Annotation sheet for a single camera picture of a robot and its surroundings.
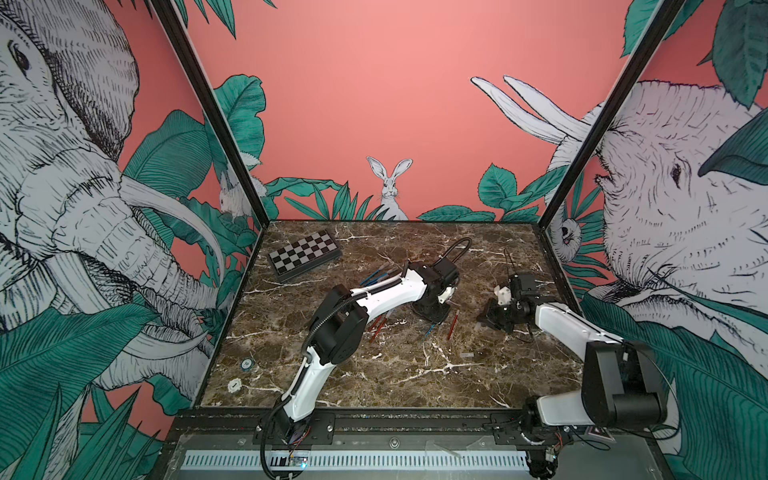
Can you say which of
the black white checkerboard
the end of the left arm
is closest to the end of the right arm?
the end of the left arm

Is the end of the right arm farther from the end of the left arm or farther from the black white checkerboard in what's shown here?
the black white checkerboard

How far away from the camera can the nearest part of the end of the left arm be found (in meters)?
0.67

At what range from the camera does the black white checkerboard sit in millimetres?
1038

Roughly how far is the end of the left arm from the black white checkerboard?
452 mm
